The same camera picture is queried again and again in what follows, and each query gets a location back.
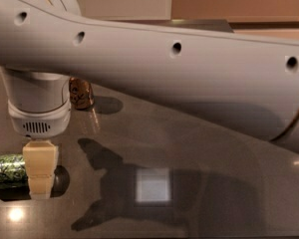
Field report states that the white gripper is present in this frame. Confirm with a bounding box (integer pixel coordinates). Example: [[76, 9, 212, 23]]
[[8, 101, 71, 199]]

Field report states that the green soda can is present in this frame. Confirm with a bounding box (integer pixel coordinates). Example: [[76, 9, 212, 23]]
[[0, 154, 28, 189]]

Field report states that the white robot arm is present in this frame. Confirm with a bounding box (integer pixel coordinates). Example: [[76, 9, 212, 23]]
[[0, 0, 299, 152]]

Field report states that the brown soda can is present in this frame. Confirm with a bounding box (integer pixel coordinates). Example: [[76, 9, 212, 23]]
[[69, 78, 94, 110]]

